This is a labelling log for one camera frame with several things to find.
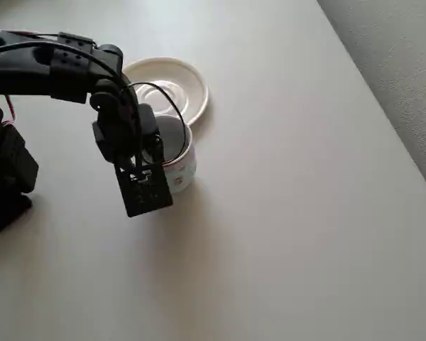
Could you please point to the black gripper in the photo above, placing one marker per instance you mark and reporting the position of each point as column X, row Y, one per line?
column 151, row 136

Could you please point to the white ceramic mug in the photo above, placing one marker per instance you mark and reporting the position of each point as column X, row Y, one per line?
column 184, row 167

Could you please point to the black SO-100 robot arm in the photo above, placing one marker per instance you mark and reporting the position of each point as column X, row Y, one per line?
column 28, row 74

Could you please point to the cream white saucer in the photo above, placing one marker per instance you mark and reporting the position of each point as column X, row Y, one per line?
column 188, row 85

